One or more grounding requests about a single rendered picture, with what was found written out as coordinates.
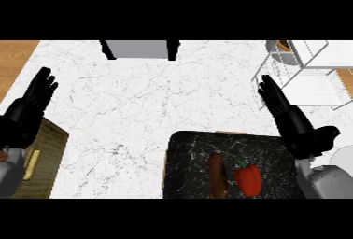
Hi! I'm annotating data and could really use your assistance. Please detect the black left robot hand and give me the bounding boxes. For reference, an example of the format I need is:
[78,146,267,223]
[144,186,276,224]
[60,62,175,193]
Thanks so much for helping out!
[0,66,60,150]

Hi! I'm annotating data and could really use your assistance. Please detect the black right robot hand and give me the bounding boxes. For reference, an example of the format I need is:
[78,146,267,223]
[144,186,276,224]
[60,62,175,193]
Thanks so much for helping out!
[257,74,342,161]

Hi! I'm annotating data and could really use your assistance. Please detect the black marble tray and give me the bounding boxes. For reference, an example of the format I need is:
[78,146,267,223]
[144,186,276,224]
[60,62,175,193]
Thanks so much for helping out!
[161,130,305,200]

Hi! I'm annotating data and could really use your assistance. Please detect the red bell pepper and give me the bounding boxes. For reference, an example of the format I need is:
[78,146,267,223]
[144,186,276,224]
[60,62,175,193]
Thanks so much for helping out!
[234,160,264,198]

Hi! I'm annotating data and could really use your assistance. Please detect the orange item in shelf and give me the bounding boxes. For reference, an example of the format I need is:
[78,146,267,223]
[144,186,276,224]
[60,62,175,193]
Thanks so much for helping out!
[277,40,292,52]

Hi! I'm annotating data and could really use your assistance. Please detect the olive woven basket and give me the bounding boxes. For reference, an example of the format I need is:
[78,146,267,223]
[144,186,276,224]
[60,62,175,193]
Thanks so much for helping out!
[10,117,71,200]

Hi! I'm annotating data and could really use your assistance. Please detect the yellow stick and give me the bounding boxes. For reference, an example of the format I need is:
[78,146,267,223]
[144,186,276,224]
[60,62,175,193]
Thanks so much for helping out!
[22,149,41,181]

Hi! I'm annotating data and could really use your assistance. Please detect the white wire tiered shelf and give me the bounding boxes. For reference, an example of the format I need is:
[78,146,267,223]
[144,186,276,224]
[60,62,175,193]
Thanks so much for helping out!
[251,40,353,111]

